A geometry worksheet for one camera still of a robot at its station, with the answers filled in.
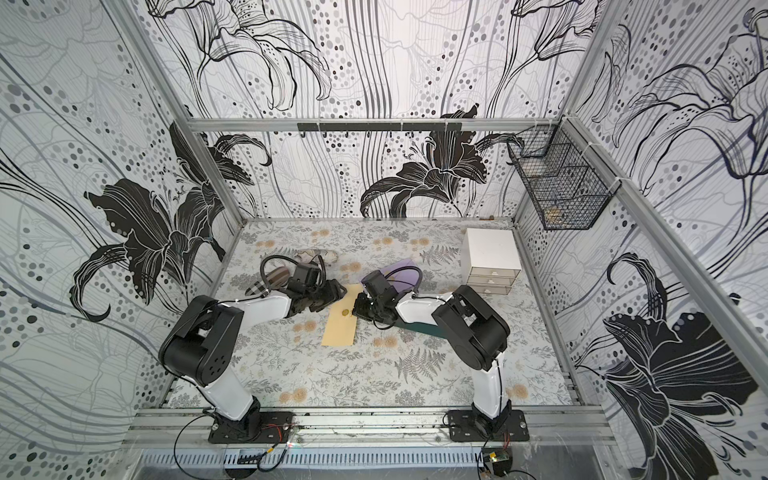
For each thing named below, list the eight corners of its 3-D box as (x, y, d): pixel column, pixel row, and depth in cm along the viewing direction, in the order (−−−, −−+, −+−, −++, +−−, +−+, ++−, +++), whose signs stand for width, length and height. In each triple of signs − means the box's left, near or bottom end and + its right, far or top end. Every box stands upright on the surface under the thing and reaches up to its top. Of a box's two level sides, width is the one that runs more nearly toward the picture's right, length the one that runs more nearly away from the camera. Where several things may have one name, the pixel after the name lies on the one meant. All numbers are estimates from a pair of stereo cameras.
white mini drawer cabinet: (462, 294, 99) (471, 269, 88) (455, 255, 110) (462, 228, 99) (510, 294, 99) (525, 269, 88) (498, 255, 110) (510, 228, 99)
